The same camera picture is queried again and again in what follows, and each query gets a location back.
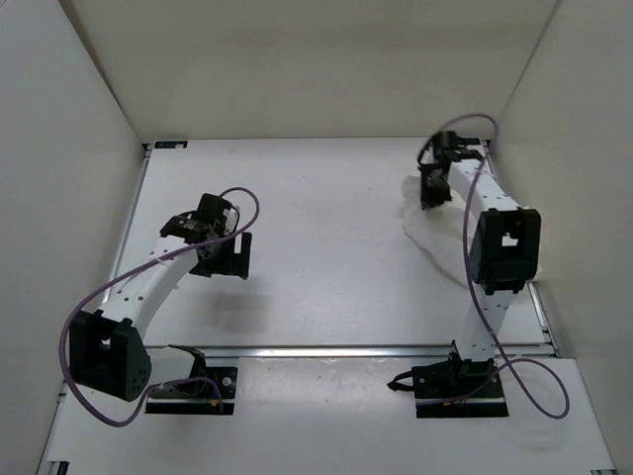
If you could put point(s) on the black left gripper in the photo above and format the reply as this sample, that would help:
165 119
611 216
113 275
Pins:
239 263

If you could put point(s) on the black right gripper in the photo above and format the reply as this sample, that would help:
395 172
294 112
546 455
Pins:
430 200

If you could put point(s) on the white skirt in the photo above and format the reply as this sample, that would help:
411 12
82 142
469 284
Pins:
435 237

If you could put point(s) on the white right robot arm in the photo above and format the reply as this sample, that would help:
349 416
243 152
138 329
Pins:
473 351

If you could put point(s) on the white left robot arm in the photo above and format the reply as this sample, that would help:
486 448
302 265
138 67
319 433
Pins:
104 350

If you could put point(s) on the left corner label sticker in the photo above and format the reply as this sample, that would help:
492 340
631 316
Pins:
170 144

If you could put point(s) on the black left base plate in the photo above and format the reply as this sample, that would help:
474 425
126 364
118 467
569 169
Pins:
197 398

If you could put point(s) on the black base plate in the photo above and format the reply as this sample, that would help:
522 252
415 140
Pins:
439 393
197 398

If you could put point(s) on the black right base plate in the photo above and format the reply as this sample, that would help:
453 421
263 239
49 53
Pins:
439 393

